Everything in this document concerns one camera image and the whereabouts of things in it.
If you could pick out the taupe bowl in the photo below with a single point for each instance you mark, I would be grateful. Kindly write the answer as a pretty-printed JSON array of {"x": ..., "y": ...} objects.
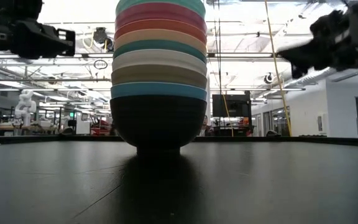
[{"x": 158, "y": 76}]

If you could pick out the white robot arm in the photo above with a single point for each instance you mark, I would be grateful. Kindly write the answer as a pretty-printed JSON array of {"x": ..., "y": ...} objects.
[{"x": 25, "y": 107}]

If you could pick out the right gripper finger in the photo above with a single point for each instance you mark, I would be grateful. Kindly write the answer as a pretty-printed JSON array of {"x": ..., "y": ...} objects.
[
  {"x": 300, "y": 54},
  {"x": 298, "y": 71}
]

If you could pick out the round ceiling device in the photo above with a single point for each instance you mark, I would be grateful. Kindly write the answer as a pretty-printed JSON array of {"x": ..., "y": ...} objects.
[{"x": 269, "y": 77}]

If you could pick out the hanging ceiling camera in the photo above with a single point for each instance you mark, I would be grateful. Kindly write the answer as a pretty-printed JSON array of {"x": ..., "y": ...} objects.
[{"x": 99, "y": 35}]

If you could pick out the white cabinet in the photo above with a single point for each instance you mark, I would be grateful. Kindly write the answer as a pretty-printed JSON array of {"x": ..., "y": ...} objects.
[{"x": 82, "y": 124}]

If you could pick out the dark green bowl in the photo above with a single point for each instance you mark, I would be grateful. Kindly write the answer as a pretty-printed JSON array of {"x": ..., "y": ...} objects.
[{"x": 158, "y": 45}]

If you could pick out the peach orange bowl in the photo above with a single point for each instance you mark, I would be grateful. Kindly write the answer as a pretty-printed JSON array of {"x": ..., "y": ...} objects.
[{"x": 158, "y": 35}]

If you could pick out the magenta bowl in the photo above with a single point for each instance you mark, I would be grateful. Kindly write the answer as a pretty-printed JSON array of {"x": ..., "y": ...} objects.
[{"x": 158, "y": 12}]

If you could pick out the person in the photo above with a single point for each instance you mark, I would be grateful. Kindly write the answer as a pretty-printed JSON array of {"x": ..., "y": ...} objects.
[{"x": 206, "y": 126}]

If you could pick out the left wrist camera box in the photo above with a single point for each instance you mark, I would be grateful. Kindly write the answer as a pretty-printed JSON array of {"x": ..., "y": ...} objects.
[{"x": 8, "y": 7}]

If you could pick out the black monitor screen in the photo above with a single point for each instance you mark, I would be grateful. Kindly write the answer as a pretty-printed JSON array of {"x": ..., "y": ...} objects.
[{"x": 232, "y": 105}]

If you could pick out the black bowl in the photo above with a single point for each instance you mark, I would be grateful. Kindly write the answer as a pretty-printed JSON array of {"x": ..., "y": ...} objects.
[{"x": 158, "y": 124}]

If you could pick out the red bowl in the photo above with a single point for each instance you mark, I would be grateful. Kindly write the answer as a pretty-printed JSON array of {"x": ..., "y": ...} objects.
[{"x": 158, "y": 24}]

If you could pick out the red tool cart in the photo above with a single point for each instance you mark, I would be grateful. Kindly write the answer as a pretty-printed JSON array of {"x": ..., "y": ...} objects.
[{"x": 99, "y": 127}]

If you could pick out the white wall box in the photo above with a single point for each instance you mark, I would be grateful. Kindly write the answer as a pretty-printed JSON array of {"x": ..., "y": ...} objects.
[{"x": 322, "y": 123}]

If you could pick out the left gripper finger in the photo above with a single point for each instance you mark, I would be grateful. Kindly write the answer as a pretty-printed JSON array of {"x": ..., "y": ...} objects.
[{"x": 65, "y": 43}]

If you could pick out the wooden workbench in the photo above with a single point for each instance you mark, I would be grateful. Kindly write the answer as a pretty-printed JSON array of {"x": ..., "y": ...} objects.
[{"x": 11, "y": 127}]

